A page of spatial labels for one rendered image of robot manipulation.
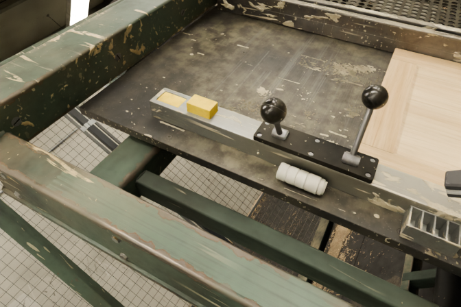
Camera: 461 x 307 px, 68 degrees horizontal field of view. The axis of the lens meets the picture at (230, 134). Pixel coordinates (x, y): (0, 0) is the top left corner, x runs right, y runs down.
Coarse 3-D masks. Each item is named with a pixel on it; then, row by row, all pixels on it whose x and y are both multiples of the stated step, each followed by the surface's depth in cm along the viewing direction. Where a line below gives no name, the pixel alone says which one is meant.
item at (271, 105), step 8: (264, 104) 48; (272, 104) 47; (280, 104) 47; (264, 112) 47; (272, 112) 47; (280, 112) 47; (264, 120) 48; (272, 120) 47; (280, 120) 48; (280, 128) 54; (280, 136) 57
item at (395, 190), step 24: (168, 120) 67; (192, 120) 63; (216, 120) 62; (240, 120) 62; (240, 144) 61; (264, 144) 58; (312, 168) 56; (384, 168) 54; (360, 192) 54; (384, 192) 52; (408, 192) 51; (432, 192) 51; (456, 216) 48
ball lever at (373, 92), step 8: (368, 88) 50; (376, 88) 50; (384, 88) 50; (368, 96) 50; (376, 96) 50; (384, 96) 50; (368, 104) 50; (376, 104) 50; (384, 104) 50; (368, 112) 52; (368, 120) 52; (360, 128) 53; (360, 136) 53; (344, 152) 54; (352, 152) 54; (344, 160) 54; (352, 160) 53
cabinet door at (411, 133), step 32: (416, 64) 80; (448, 64) 80; (416, 96) 72; (448, 96) 72; (384, 128) 64; (416, 128) 65; (448, 128) 65; (384, 160) 58; (416, 160) 59; (448, 160) 59
